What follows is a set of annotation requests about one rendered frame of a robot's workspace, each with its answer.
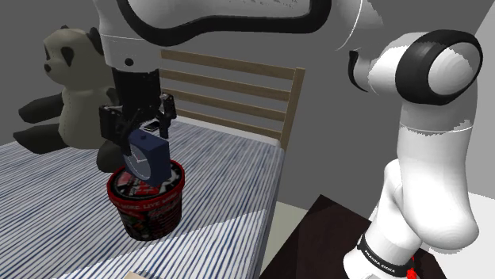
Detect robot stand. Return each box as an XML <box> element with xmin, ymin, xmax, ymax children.
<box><xmin>259</xmin><ymin>194</ymin><xmax>450</xmax><ymax>279</ymax></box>

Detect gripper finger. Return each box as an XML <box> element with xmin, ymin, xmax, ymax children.
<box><xmin>98</xmin><ymin>104</ymin><xmax>137</xmax><ymax>156</ymax></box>
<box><xmin>154</xmin><ymin>92</ymin><xmax>178</xmax><ymax>140</ymax></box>

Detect panda plush toy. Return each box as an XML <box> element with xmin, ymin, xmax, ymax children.
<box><xmin>12</xmin><ymin>25</ymin><xmax>129</xmax><ymax>174</ymax></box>

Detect bed with striped cover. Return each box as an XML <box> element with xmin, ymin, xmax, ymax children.
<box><xmin>0</xmin><ymin>49</ymin><xmax>306</xmax><ymax>279</ymax></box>

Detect dark blue alarm clock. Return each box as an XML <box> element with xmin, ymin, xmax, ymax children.
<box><xmin>122</xmin><ymin>129</ymin><xmax>172</xmax><ymax>187</ymax></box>

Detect red printed tub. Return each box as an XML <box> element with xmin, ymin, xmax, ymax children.
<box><xmin>106</xmin><ymin>159</ymin><xmax>186</xmax><ymax>242</ymax></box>

